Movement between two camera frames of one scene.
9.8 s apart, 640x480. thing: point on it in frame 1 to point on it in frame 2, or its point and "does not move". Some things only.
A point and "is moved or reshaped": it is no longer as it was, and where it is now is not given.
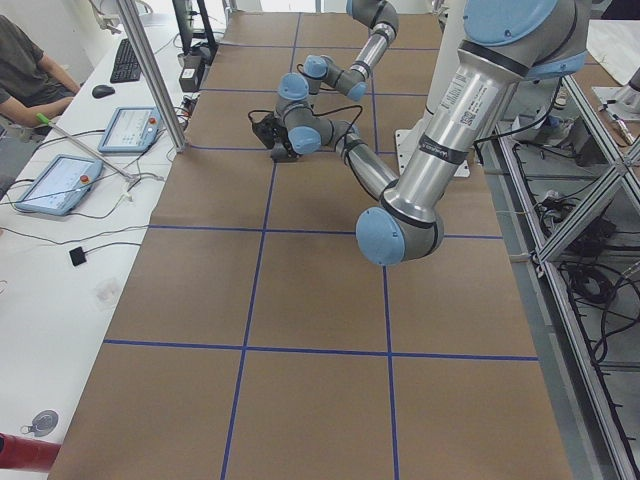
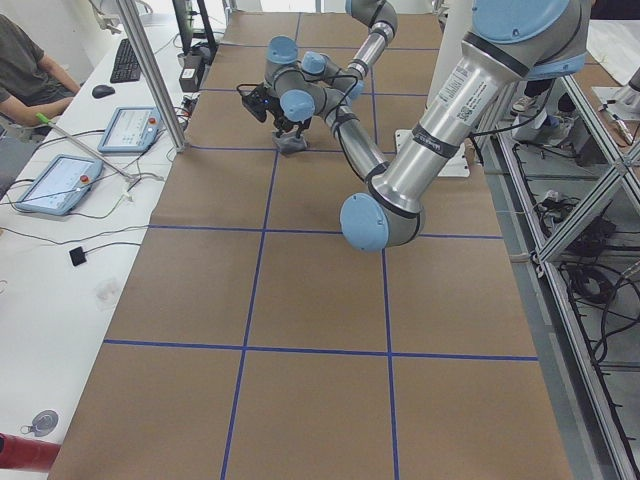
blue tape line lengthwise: [246, 334] does not move
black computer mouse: [102, 91] does not move
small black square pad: [77, 256] does not move
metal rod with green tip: [46, 121] does not move
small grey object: [281, 155] is moved or reshaped
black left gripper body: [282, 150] to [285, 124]
